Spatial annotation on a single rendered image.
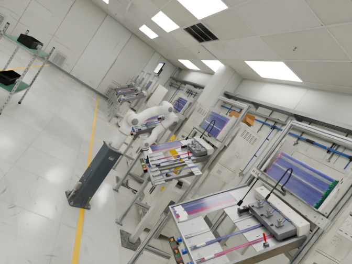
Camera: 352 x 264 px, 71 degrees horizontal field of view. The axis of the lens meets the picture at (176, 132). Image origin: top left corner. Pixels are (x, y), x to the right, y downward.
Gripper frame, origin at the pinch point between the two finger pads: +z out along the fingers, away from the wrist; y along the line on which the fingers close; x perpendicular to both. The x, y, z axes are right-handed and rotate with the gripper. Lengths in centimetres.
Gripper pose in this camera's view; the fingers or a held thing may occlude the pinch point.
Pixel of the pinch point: (147, 161)
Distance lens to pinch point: 281.4
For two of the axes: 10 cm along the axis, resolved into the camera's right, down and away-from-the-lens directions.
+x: 9.6, -1.9, 2.3
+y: 2.7, 2.8, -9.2
